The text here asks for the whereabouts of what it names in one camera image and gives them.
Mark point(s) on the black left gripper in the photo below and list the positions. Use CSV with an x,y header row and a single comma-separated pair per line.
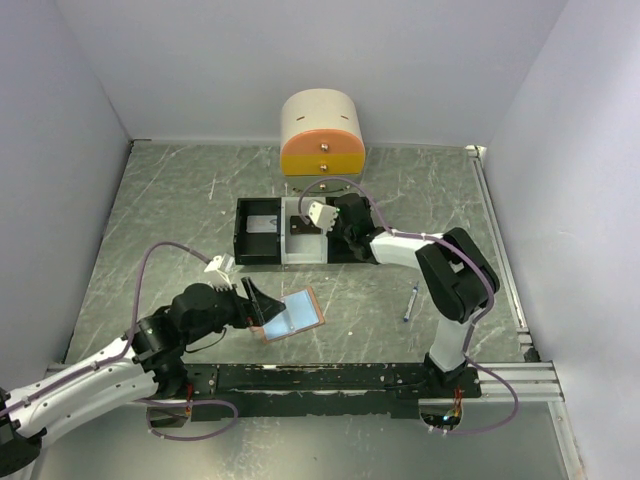
x,y
264,306

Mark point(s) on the three-compartment black white tray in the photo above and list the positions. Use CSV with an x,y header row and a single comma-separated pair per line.
x,y
279,248

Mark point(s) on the round cream drawer cabinet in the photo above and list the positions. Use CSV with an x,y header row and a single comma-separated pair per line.
x,y
321,141

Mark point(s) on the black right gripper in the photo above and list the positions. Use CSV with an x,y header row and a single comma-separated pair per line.
x,y
335,228

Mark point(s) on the aluminium rail front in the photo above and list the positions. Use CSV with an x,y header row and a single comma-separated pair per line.
x,y
498,383

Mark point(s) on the white card in tray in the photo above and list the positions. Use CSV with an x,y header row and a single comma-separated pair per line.
x,y
262,224

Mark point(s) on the orange leather card holder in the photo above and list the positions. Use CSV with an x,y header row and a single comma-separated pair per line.
x,y
302,313

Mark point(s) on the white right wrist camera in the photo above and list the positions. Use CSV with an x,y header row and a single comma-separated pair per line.
x,y
322,215

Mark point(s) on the small blue white pen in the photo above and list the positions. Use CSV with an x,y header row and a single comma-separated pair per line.
x,y
411,302

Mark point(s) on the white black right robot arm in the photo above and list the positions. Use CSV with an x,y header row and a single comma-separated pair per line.
x,y
461,282

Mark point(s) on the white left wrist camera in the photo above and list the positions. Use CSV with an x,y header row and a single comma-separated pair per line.
x,y
218,270

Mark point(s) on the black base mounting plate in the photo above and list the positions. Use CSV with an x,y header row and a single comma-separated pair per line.
x,y
260,390

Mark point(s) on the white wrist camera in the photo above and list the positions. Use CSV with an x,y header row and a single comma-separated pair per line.
x,y
322,215
218,270

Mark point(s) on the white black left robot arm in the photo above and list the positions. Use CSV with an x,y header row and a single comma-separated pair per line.
x,y
145,363

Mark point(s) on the black card in tray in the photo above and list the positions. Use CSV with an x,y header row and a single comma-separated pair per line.
x,y
302,226

